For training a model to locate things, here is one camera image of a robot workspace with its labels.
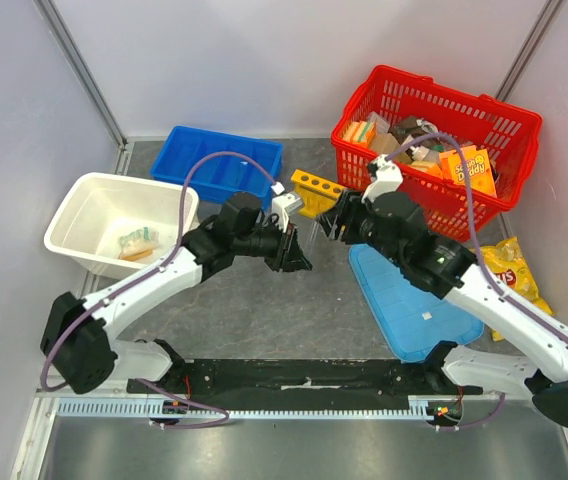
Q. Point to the yellow Lays chips bag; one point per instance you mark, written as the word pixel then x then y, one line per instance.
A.
pixel 507 262

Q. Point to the clear bag of swabs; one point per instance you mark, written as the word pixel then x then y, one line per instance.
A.
pixel 138 240

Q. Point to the tan rubber band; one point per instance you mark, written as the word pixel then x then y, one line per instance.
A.
pixel 133 257

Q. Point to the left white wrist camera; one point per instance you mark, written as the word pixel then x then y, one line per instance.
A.
pixel 284 204

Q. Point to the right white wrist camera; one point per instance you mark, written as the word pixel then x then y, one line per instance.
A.
pixel 385 177

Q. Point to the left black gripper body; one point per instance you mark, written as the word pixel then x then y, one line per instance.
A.
pixel 275 245

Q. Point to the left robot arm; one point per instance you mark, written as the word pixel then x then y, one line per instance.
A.
pixel 81 338

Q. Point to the light blue plastic lid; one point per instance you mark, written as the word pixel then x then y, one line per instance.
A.
pixel 412 322

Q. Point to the white plastic tub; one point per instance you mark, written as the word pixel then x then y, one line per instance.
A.
pixel 99 208

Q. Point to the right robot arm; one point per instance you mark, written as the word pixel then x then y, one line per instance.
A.
pixel 395 227

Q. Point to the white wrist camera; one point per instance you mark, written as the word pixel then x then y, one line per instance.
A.
pixel 284 204
pixel 385 177

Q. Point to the blue divided plastic tray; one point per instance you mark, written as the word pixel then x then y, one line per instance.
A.
pixel 239 170

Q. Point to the white cable duct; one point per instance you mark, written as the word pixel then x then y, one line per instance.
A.
pixel 158 408

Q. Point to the orange green sponge pack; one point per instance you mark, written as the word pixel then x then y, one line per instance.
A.
pixel 360 133

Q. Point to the red shopping basket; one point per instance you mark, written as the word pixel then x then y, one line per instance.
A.
pixel 405 106

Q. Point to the clear glass test tube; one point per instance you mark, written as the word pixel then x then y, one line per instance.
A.
pixel 313 233

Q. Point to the yellow test tube rack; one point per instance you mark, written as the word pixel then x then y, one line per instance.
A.
pixel 318 194

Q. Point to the orange Scrub Daddy package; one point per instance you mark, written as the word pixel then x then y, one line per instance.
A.
pixel 478 165

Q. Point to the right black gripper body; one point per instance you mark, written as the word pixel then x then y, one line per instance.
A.
pixel 346 220

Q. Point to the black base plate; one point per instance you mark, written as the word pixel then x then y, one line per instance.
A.
pixel 305 385

